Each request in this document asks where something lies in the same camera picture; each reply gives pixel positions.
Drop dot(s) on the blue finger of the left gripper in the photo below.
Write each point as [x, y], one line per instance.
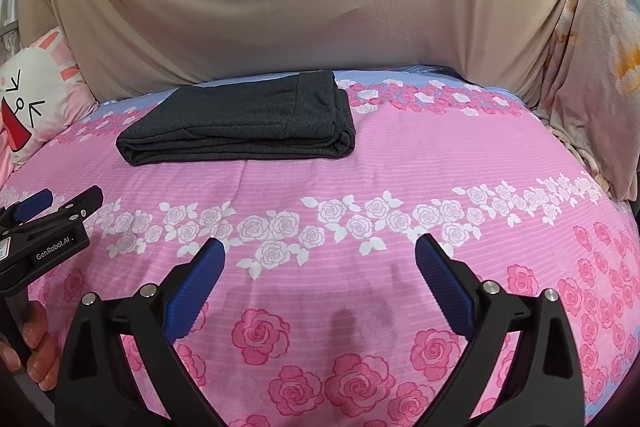
[81, 207]
[32, 206]

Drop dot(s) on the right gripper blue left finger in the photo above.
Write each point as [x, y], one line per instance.
[96, 386]

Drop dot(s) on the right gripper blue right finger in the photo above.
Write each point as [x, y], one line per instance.
[520, 365]

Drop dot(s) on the dark grey pants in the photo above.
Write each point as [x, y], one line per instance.
[303, 116]

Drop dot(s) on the person's left hand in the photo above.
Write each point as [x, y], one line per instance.
[43, 364]

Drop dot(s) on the white cartoon rabbit pillow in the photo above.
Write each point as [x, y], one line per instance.
[42, 94]

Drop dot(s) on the pink rose bed quilt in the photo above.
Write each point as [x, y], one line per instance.
[321, 317]

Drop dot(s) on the floral cream blanket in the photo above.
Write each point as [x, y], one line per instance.
[590, 93]

